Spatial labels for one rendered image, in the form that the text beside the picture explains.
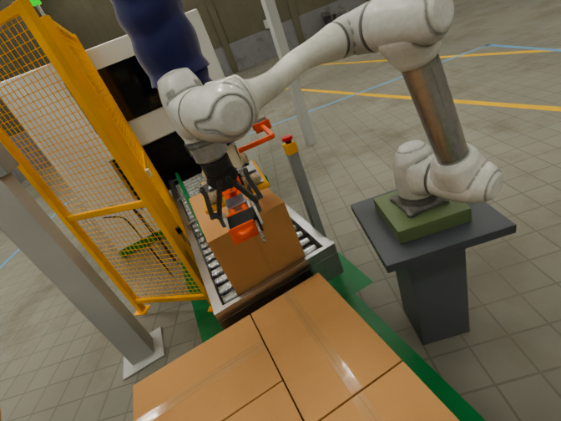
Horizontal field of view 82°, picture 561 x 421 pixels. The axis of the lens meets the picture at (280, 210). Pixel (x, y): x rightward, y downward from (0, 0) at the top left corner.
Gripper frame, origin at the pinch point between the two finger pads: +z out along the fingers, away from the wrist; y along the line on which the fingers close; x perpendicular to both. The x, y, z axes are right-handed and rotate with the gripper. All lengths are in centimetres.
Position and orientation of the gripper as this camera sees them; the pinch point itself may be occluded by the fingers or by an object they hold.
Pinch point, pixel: (244, 220)
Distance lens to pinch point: 91.5
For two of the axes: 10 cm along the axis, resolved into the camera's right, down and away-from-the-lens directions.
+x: 2.5, 4.3, -8.7
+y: -9.1, 4.1, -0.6
